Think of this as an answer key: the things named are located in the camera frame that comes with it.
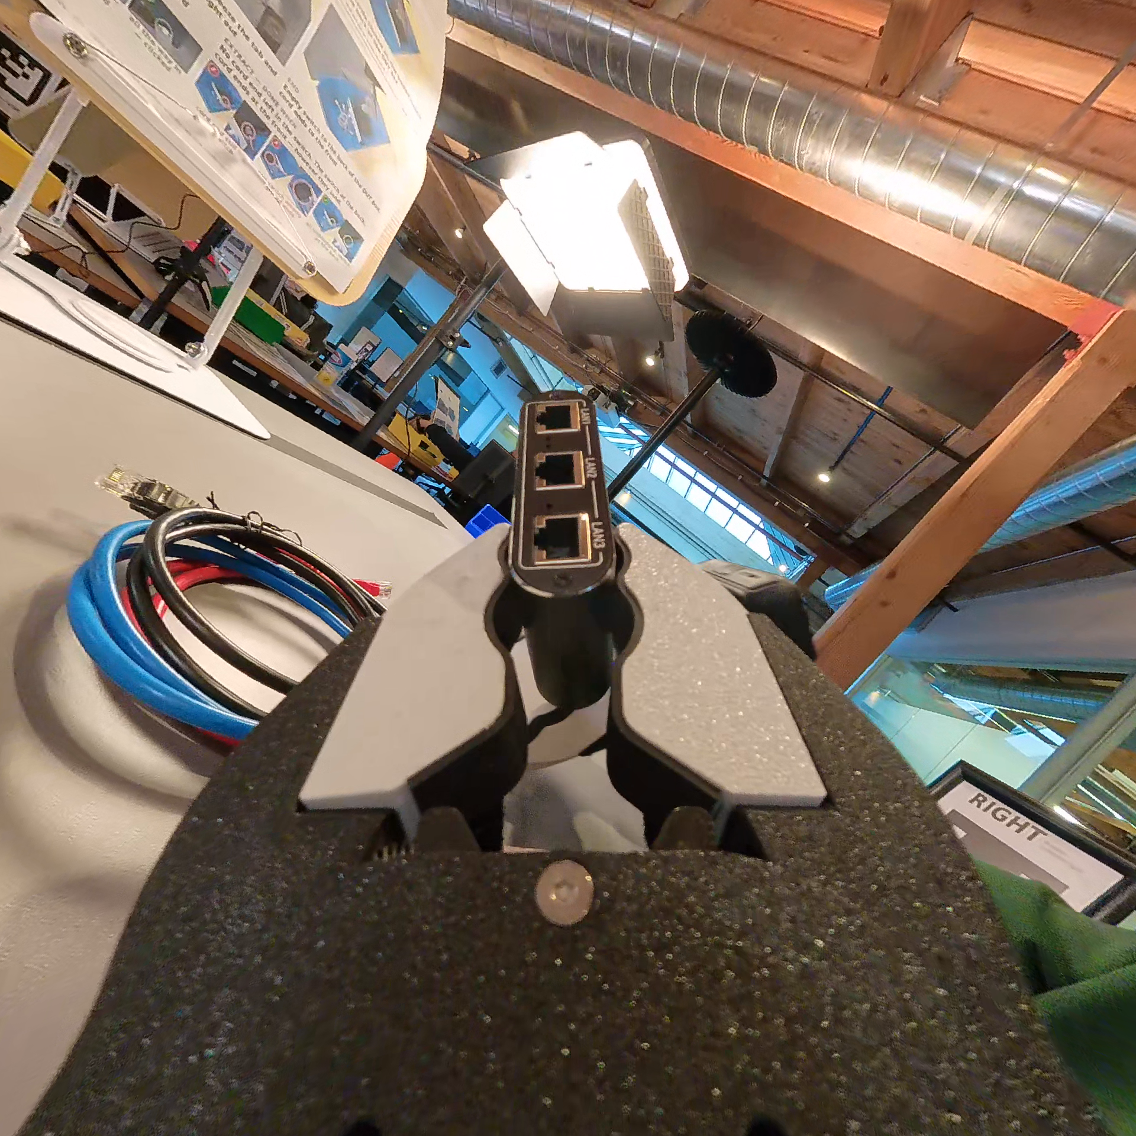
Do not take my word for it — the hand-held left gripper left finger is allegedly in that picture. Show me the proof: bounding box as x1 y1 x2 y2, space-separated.
300 524 529 845

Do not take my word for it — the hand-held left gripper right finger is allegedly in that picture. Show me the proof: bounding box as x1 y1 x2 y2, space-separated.
606 522 831 810

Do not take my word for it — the black ethernet port hub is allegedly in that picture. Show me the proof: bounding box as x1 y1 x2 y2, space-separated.
501 389 632 739

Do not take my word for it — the person's green sweater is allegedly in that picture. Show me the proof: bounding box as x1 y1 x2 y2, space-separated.
972 856 1136 1136

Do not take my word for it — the wooden support beam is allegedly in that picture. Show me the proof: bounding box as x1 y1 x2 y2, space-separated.
815 306 1136 689

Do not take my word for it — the wooden workbench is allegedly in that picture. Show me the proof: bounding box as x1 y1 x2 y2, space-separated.
18 204 419 446

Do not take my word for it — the black light stand pole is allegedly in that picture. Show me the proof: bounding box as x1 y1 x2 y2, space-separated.
356 267 509 450

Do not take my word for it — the black round disc stand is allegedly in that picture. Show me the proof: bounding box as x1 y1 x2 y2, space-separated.
611 311 779 509

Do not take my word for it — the green plastic bin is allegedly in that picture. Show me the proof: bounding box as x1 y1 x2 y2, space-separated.
214 288 290 345

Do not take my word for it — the studio light panel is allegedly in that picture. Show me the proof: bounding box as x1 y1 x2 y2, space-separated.
466 132 693 344

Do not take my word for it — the instruction board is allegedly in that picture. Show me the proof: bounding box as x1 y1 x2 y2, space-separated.
31 0 448 308

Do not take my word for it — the yellow plastic bin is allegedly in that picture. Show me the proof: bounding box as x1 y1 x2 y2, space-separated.
0 133 66 215

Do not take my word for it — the black white marker poster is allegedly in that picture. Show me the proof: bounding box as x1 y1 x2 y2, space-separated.
0 27 68 121

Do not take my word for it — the red ethernet cable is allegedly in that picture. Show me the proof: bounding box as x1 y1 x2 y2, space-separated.
146 559 397 739

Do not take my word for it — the black ethernet cable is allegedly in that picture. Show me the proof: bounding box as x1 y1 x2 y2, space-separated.
96 466 384 721

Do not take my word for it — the blue ethernet cable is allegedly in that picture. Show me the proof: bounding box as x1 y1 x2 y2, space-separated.
67 519 357 747

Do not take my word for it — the silver ventilation duct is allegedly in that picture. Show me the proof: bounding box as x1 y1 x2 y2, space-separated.
448 0 1136 299

